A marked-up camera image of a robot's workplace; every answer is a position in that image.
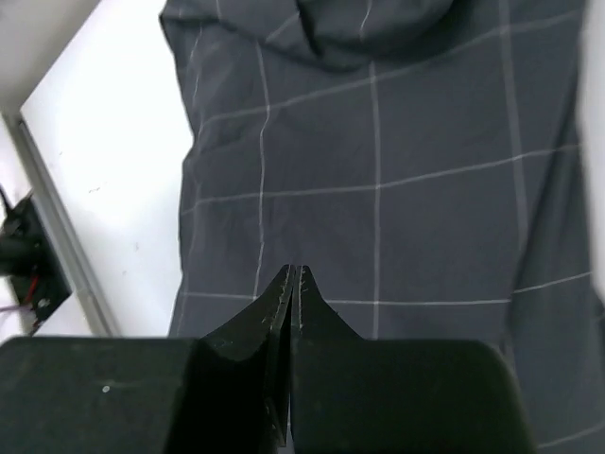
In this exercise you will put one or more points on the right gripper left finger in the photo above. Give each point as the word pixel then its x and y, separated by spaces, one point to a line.
pixel 224 393

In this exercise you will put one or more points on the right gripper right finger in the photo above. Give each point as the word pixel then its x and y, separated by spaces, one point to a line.
pixel 352 395

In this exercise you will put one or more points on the dark grey plaid pillowcase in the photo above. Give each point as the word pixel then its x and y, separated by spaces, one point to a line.
pixel 422 158

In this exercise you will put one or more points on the aluminium rail front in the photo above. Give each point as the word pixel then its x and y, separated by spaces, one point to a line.
pixel 75 265

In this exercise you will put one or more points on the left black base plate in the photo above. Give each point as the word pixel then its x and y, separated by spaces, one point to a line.
pixel 30 264

